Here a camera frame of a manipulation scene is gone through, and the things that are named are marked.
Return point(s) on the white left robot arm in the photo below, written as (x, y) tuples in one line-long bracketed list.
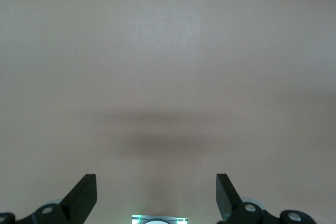
[(157, 222)]

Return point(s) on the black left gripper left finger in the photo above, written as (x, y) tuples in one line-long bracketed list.
[(78, 200)]

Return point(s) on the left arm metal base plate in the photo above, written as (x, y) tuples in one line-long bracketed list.
[(137, 218)]

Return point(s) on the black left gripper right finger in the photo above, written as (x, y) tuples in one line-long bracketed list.
[(228, 200)]

